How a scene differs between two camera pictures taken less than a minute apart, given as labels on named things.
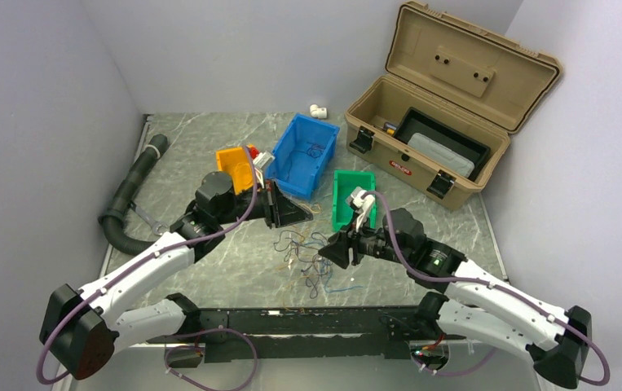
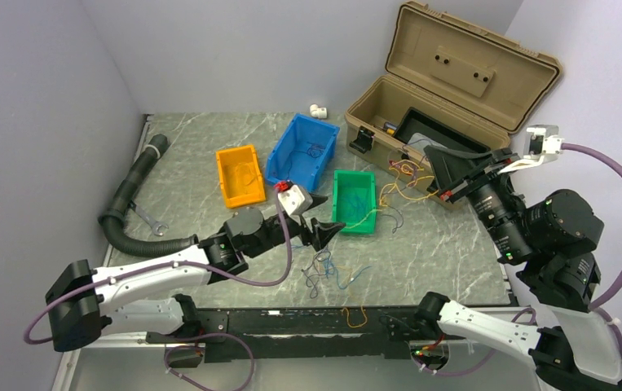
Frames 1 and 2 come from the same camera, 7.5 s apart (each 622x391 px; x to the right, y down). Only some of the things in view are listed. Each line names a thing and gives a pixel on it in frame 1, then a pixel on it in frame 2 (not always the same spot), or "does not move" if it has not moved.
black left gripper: x=280 y=211 → x=322 y=232
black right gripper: x=337 y=248 → x=449 y=166
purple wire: x=314 y=151 → x=408 y=182
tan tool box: x=475 y=81 does not move
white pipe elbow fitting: x=319 y=112 does not move
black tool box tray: x=416 y=122 does not move
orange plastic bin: x=237 y=161 does not move
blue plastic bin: x=301 y=152 does not move
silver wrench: x=154 y=226 does not move
